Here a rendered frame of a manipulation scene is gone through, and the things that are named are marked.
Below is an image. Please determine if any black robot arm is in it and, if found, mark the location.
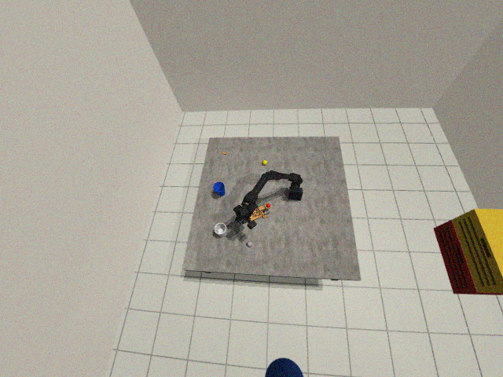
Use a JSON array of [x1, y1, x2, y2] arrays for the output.
[[235, 170, 303, 224]]

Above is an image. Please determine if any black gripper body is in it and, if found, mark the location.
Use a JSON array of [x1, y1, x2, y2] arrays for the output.
[[233, 205, 257, 229]]

